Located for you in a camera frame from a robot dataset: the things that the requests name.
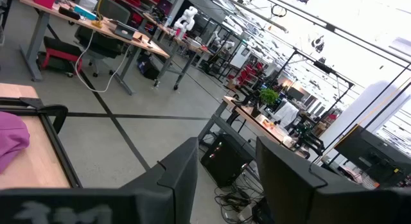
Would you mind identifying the tangled black floor cables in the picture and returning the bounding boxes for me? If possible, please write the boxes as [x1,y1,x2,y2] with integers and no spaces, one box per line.
[213,175,268,224]

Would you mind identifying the black bag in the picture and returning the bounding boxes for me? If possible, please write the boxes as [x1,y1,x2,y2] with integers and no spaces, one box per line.
[137,53,160,81]

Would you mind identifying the dark green office chair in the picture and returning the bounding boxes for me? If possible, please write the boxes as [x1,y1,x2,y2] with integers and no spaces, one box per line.
[74,0,132,78]

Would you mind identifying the white building column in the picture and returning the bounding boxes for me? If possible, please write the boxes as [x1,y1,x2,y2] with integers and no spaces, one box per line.
[320,80,411,146]

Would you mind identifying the red black rolling stool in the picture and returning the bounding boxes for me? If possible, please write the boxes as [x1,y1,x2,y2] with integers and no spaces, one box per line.
[36,36,84,78]

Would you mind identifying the black computer tower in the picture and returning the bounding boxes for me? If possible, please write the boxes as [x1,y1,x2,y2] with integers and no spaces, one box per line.
[200,133,255,188]

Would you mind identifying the black table edge frame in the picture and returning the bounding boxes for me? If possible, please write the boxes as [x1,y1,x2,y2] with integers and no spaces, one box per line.
[0,97,83,189]

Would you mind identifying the long wooden desk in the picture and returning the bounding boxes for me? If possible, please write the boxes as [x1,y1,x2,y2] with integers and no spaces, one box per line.
[17,0,171,96]

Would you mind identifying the green potted plant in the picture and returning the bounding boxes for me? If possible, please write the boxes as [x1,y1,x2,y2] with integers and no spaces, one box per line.
[259,88,280,107]

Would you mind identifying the black metal stand frame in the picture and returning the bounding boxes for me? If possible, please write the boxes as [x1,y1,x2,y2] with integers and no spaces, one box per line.
[269,49,356,122]

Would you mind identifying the red chair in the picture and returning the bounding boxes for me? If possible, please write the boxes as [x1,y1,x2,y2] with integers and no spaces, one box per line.
[238,67,258,87]

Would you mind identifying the white fabric covered object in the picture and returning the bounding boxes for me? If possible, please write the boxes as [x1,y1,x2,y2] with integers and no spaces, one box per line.
[275,100,300,128]

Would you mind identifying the black cable loop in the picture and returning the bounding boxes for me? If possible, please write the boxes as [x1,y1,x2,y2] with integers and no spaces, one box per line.
[271,4,288,18]

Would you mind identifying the teal box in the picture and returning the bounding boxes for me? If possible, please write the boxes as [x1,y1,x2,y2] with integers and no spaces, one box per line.
[73,4,98,21]

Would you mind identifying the white floor cable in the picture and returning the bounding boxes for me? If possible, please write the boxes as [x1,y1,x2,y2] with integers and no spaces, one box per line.
[74,30,133,94]

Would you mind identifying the magenta cloth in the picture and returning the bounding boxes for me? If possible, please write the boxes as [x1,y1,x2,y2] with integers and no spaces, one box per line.
[0,111,31,174]

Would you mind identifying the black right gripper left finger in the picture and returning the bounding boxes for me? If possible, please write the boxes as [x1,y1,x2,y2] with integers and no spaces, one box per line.
[120,137,200,224]

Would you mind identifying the wooden desk with castors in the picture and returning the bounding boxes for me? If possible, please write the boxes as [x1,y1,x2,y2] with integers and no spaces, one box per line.
[143,12,213,90]

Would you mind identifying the grey laptop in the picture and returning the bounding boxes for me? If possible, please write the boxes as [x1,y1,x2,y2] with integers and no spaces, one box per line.
[109,20,138,42]

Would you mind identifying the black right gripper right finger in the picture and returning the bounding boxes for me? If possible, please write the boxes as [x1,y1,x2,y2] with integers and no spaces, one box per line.
[255,135,367,224]

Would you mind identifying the wooden workbench with metal legs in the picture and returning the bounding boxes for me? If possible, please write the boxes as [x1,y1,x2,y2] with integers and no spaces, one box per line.
[198,95,311,161]

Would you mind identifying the black hanging monitor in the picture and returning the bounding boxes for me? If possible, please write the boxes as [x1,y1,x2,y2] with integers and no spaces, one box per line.
[333,124,411,187]

